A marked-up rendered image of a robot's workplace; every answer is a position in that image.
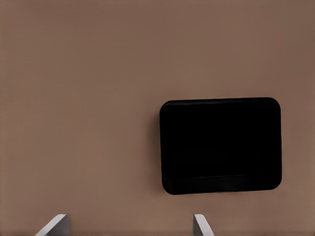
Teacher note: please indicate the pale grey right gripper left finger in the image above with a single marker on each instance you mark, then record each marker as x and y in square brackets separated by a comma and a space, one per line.
[56, 226]

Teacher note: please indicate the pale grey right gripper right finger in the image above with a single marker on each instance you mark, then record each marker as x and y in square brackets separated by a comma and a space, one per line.
[201, 225]

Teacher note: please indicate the black rectangular storage box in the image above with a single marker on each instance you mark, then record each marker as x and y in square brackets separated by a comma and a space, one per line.
[220, 145]

